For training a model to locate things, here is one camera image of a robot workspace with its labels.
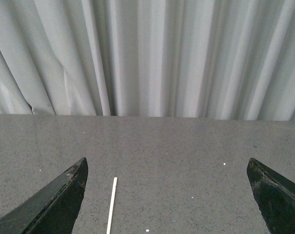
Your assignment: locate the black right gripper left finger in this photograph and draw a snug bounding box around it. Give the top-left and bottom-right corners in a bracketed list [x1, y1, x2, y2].
[0, 157, 88, 234]

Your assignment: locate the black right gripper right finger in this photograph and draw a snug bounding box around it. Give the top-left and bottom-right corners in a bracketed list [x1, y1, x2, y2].
[247, 158, 295, 234]

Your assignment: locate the white chopstick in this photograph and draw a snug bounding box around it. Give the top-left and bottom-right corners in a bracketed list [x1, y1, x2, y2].
[106, 177, 118, 234]

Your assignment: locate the grey curtain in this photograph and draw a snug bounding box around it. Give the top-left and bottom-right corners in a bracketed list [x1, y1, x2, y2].
[0, 0, 295, 121]

